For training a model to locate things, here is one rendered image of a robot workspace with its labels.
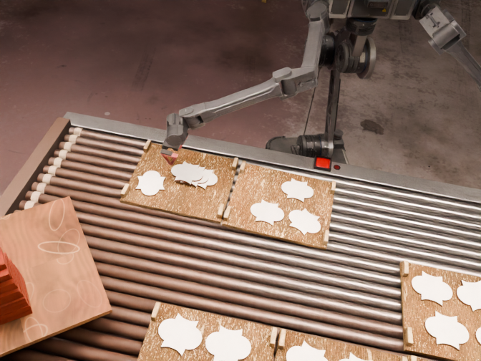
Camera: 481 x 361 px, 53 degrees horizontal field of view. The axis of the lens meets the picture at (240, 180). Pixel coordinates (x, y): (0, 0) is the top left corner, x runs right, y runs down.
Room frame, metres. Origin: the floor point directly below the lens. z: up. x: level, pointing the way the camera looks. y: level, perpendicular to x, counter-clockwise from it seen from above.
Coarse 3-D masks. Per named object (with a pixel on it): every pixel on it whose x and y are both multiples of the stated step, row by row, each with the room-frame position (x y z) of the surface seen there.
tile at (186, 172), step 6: (174, 168) 1.37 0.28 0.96; (180, 168) 1.38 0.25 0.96; (186, 168) 1.38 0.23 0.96; (192, 168) 1.38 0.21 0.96; (198, 168) 1.39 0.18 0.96; (174, 174) 1.34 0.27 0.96; (180, 174) 1.34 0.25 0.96; (186, 174) 1.35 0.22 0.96; (192, 174) 1.35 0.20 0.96; (198, 174) 1.35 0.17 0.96; (180, 180) 1.31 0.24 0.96; (186, 180) 1.31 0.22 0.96; (192, 180) 1.32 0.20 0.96; (198, 180) 1.32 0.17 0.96
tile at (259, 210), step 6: (258, 204) 1.25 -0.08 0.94; (264, 204) 1.25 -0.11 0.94; (270, 204) 1.25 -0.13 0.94; (276, 204) 1.26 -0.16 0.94; (252, 210) 1.21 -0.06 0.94; (258, 210) 1.22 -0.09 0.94; (264, 210) 1.22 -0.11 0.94; (270, 210) 1.22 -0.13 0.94; (276, 210) 1.23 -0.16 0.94; (258, 216) 1.18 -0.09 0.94; (264, 216) 1.19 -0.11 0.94; (270, 216) 1.19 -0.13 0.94; (276, 216) 1.19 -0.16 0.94; (282, 216) 1.20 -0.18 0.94; (264, 222) 1.17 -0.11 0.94; (270, 222) 1.16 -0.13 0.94
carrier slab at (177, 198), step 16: (144, 160) 1.42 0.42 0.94; (160, 160) 1.43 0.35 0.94; (176, 160) 1.44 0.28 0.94; (192, 160) 1.45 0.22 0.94; (208, 160) 1.47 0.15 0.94; (224, 160) 1.48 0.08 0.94; (160, 176) 1.34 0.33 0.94; (224, 176) 1.38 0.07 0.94; (128, 192) 1.24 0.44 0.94; (160, 192) 1.26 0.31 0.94; (176, 192) 1.27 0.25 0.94; (192, 192) 1.28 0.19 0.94; (208, 192) 1.29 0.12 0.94; (224, 192) 1.30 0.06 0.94; (160, 208) 1.17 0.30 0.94; (176, 208) 1.18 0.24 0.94; (192, 208) 1.19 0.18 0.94; (208, 208) 1.20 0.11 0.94; (224, 208) 1.21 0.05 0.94
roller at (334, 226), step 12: (48, 168) 1.33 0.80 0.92; (60, 168) 1.33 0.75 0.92; (84, 180) 1.30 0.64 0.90; (96, 180) 1.30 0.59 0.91; (108, 180) 1.30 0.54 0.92; (120, 180) 1.31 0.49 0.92; (336, 228) 1.20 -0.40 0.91; (348, 228) 1.20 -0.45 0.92; (360, 228) 1.20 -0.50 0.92; (384, 240) 1.17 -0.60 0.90; (396, 240) 1.17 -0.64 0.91; (408, 240) 1.18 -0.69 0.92; (420, 240) 1.18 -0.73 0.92; (444, 252) 1.15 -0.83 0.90; (456, 252) 1.15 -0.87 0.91; (468, 252) 1.15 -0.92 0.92; (480, 252) 1.16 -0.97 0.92
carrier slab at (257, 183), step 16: (240, 176) 1.40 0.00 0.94; (256, 176) 1.41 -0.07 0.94; (272, 176) 1.42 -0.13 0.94; (288, 176) 1.43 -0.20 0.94; (304, 176) 1.44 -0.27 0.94; (240, 192) 1.31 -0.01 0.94; (256, 192) 1.32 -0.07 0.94; (272, 192) 1.33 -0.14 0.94; (320, 192) 1.36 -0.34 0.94; (240, 208) 1.22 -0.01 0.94; (288, 208) 1.25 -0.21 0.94; (304, 208) 1.26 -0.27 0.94; (320, 208) 1.27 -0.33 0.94; (224, 224) 1.14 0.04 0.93; (240, 224) 1.14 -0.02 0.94; (256, 224) 1.15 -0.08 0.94; (288, 224) 1.17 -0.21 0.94; (320, 224) 1.19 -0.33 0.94; (288, 240) 1.10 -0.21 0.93; (304, 240) 1.10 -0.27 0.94; (320, 240) 1.11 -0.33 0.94
